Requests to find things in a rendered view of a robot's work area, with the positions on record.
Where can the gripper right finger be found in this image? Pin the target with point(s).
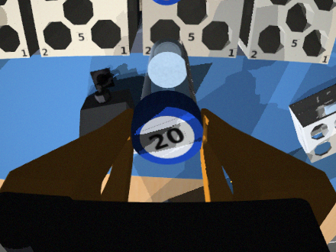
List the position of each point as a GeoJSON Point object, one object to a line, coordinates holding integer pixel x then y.
{"type": "Point", "coordinates": [257, 170]}

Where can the blue flat mat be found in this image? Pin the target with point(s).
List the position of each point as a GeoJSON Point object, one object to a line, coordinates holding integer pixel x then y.
{"type": "Point", "coordinates": [41, 99]}

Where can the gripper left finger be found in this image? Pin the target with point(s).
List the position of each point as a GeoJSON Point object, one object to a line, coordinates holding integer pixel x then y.
{"type": "Point", "coordinates": [77, 169]}

